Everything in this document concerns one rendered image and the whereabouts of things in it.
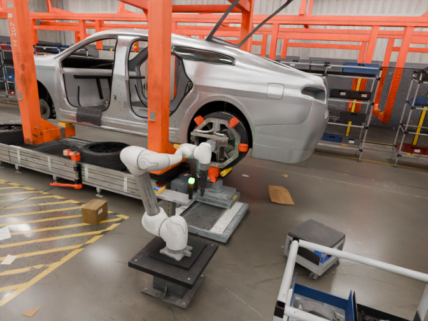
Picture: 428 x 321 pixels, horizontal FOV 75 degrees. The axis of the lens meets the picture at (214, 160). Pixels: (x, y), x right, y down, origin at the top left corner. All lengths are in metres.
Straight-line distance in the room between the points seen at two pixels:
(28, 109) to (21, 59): 0.59
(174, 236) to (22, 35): 3.08
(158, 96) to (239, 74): 0.86
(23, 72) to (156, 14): 1.97
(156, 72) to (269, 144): 1.36
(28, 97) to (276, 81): 2.99
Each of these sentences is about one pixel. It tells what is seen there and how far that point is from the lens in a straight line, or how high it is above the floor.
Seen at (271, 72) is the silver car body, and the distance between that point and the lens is 2.99.
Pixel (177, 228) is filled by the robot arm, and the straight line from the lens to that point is 2.05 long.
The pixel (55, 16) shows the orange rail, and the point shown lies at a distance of 13.34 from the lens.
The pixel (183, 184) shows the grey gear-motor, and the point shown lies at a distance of 3.13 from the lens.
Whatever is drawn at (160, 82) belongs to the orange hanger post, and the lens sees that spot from 2.84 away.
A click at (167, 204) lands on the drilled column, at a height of 0.37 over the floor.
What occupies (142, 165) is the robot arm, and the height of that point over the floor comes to 1.06.
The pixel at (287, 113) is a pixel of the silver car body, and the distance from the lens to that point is 2.95.
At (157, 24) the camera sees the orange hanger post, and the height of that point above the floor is 1.98.
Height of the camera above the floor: 1.62
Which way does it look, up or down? 18 degrees down
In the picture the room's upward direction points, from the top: 5 degrees clockwise
